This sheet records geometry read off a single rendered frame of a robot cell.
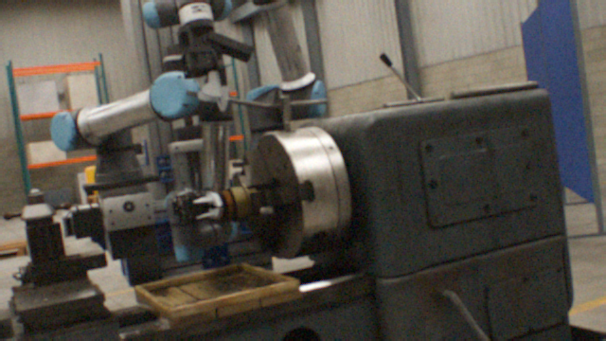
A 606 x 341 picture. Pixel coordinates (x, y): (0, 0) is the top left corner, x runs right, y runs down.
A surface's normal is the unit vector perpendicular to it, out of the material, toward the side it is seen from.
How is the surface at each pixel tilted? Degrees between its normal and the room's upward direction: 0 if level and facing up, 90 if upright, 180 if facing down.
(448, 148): 90
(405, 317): 90
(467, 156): 90
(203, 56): 75
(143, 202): 90
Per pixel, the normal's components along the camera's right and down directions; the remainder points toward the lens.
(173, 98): -0.38, 0.09
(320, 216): 0.45, 0.29
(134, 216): 0.33, 0.00
